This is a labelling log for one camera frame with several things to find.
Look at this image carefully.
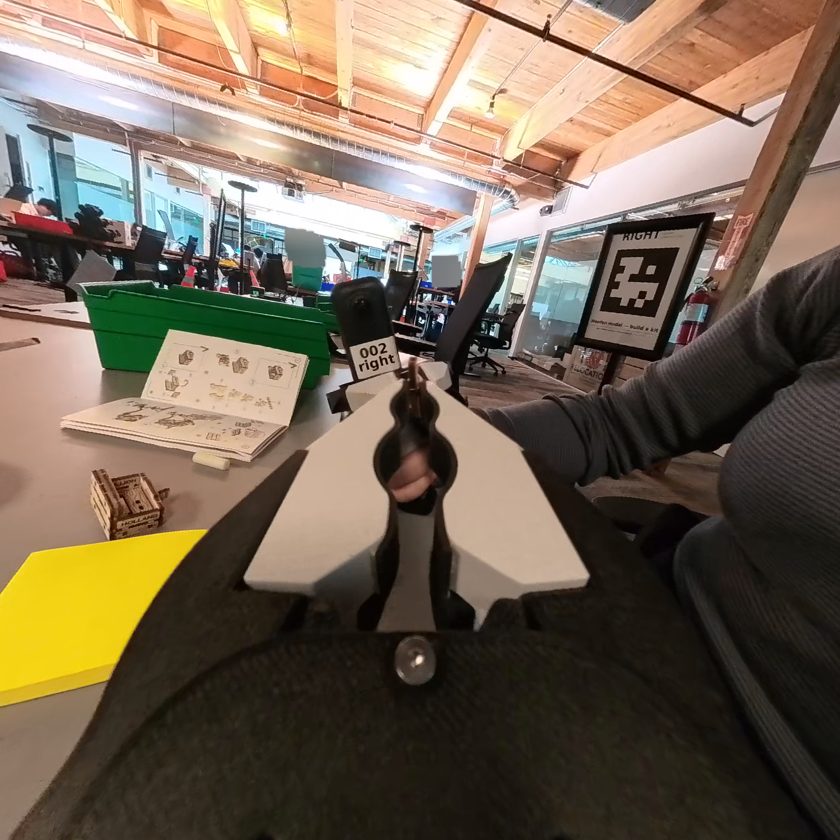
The yellow foam pad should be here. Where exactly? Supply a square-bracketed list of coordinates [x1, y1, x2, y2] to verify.
[0, 529, 210, 708]

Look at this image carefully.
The person's torso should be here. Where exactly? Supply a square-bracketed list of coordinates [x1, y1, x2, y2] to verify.
[672, 420, 840, 840]

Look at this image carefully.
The plywood sheet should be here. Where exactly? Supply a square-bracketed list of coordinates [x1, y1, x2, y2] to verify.
[0, 301, 91, 330]

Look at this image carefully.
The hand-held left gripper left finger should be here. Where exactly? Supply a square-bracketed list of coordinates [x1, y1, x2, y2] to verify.
[244, 381, 412, 632]

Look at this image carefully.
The black framed tag sign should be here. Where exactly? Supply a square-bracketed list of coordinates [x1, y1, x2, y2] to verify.
[575, 212, 716, 363]

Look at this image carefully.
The small wooden crate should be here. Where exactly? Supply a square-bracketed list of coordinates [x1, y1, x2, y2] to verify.
[90, 469, 172, 541]

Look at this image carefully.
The instruction booklet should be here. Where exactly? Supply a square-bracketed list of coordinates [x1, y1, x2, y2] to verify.
[60, 329, 309, 463]

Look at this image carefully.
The red fire extinguisher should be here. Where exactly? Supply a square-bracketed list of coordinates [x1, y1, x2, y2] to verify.
[676, 277, 721, 347]

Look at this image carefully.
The wooden pillar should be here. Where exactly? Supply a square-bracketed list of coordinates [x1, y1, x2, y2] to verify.
[712, 0, 840, 316]

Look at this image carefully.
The person's right forearm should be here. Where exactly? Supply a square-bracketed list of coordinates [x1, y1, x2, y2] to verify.
[472, 246, 840, 490]

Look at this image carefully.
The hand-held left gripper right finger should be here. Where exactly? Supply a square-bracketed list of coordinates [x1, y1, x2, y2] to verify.
[422, 379, 590, 632]

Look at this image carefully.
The cardboard box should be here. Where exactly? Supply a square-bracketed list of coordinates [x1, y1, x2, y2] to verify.
[563, 346, 618, 396]

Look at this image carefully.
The green plastic bin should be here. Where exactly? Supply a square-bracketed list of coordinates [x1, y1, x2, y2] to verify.
[77, 281, 339, 389]

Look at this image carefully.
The black office chair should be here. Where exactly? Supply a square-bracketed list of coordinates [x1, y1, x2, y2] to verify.
[131, 225, 169, 280]
[434, 252, 514, 398]
[469, 305, 526, 376]

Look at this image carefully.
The person's right hand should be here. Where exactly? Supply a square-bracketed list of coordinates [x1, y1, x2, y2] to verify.
[389, 449, 442, 505]

